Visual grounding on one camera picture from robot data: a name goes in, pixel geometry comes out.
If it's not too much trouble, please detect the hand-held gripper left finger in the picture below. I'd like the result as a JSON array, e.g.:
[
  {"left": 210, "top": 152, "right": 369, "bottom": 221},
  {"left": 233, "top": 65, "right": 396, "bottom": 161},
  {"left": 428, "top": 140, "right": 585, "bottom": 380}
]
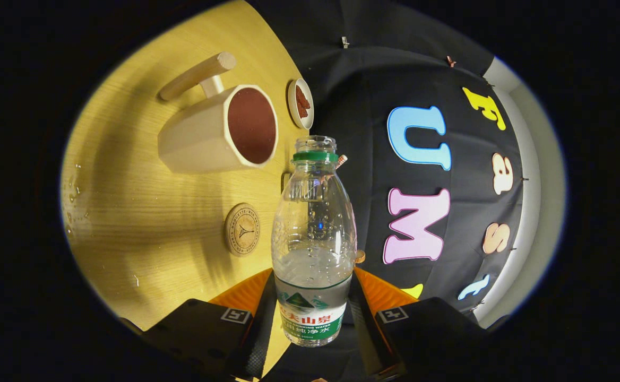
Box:
[{"left": 119, "top": 268, "right": 278, "bottom": 381}]

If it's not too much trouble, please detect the cream cup with wooden handle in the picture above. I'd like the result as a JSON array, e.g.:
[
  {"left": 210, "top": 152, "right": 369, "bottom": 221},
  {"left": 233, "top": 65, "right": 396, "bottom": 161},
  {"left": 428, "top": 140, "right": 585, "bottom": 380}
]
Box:
[{"left": 157, "top": 51, "right": 280, "bottom": 175}]

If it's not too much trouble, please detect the round wooden coaster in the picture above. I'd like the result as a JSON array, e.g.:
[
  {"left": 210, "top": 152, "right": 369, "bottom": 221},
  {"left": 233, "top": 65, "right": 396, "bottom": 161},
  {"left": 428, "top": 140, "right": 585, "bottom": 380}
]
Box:
[{"left": 223, "top": 203, "right": 261, "bottom": 257}]

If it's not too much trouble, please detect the clear plastic juice bottle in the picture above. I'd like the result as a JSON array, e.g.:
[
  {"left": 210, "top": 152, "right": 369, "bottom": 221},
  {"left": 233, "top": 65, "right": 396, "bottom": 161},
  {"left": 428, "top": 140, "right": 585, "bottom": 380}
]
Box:
[{"left": 271, "top": 135, "right": 358, "bottom": 348}]

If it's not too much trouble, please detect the wooden table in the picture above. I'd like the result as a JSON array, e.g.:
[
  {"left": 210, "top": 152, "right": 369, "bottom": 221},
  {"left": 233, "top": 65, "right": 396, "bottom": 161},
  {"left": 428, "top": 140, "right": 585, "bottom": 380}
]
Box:
[{"left": 59, "top": 0, "right": 311, "bottom": 378}]

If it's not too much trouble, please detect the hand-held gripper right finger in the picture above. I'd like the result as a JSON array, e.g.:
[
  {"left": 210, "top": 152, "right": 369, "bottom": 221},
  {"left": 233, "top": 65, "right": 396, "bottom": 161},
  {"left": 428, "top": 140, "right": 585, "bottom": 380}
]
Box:
[{"left": 348, "top": 267, "right": 510, "bottom": 381}]

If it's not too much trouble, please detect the small white round plate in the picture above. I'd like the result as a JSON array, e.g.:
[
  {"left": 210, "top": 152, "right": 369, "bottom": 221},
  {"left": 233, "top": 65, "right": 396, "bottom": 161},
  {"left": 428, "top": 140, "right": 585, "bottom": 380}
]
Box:
[{"left": 287, "top": 78, "right": 315, "bottom": 130}]

